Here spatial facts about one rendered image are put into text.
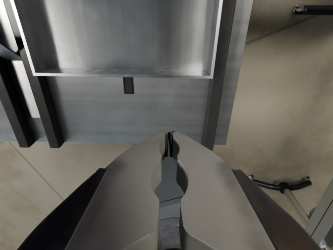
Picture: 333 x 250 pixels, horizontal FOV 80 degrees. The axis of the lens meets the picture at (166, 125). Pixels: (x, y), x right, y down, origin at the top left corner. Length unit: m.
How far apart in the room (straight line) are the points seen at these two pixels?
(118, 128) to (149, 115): 0.06
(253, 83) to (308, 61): 0.32
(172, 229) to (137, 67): 0.50
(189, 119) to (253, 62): 1.00
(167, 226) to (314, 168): 1.48
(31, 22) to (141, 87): 0.17
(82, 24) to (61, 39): 0.04
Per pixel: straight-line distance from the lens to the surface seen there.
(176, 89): 0.34
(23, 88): 0.41
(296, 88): 1.50
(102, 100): 0.37
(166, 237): 0.68
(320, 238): 1.51
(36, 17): 0.37
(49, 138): 0.42
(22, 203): 2.28
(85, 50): 0.35
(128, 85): 0.34
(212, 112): 0.34
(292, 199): 1.71
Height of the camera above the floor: 1.20
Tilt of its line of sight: 61 degrees down
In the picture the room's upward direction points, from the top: 179 degrees counter-clockwise
